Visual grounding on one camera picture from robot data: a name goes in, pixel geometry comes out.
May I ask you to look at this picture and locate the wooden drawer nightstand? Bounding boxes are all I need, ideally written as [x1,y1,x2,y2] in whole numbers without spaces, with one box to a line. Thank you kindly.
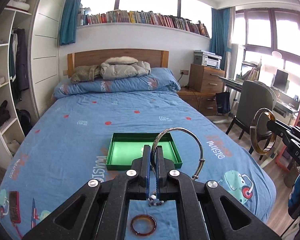
[178,64,225,116]

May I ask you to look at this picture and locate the hanging dark clothes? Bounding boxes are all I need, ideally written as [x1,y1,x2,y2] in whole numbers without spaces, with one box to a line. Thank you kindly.
[8,28,30,104]

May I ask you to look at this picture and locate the blue folded duvet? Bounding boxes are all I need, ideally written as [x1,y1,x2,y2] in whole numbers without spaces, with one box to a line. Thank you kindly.
[53,68,181,100]

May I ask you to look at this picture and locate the white open wardrobe shelf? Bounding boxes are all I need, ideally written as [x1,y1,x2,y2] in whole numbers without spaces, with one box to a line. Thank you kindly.
[0,0,39,168]

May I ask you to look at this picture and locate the red smartphone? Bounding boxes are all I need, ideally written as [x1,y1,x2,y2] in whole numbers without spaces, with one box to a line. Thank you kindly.
[9,191,21,224]

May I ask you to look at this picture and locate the teal curtain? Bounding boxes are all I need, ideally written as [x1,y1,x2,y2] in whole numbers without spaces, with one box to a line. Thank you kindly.
[59,0,81,46]
[210,7,235,70]

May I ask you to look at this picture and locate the wooden headboard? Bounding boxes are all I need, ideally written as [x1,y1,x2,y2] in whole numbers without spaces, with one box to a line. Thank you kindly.
[67,48,169,77]

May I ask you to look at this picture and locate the green jewelry tray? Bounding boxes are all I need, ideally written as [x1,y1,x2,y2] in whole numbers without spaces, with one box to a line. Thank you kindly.
[106,133,183,171]

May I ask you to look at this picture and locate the dark blue bag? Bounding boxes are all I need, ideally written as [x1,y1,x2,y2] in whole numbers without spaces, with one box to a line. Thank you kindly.
[216,92,230,114]

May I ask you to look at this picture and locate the silver bangle bracelet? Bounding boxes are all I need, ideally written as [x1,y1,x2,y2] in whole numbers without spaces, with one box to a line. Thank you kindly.
[150,127,207,181]

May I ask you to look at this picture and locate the cluttered desk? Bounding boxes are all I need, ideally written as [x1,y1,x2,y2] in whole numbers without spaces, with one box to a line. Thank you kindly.
[218,64,300,120]

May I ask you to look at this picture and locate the grey desk chair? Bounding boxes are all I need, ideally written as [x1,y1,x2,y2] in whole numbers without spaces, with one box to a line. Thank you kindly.
[226,81,276,158]

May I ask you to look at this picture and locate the right teal curtain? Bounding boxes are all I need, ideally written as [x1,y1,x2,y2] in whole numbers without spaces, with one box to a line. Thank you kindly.
[210,7,235,70]

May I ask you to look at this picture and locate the grey puffer jacket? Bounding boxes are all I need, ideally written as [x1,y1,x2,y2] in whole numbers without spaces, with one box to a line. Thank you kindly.
[100,56,151,80]

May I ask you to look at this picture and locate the row of books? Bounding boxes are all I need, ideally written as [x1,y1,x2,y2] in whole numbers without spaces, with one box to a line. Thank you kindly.
[78,10,210,38]

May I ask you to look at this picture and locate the left teal curtain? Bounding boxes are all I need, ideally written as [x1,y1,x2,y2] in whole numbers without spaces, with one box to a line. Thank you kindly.
[59,0,81,46]

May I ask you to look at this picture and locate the olive green garment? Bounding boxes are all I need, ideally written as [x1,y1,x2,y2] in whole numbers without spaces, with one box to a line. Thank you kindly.
[71,65,100,84]

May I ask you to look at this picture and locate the amber bangle with silver band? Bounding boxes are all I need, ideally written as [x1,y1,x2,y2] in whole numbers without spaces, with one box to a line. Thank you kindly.
[249,107,276,156]

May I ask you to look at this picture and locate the blue cartoon bed sheet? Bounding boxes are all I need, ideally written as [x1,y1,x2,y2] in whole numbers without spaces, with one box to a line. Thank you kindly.
[0,90,276,239]

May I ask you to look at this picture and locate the amber brown bangle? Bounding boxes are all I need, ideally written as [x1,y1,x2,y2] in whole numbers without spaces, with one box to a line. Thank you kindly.
[130,214,157,237]

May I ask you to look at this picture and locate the white printer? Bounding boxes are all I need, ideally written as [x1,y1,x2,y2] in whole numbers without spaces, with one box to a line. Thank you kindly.
[193,50,222,69]

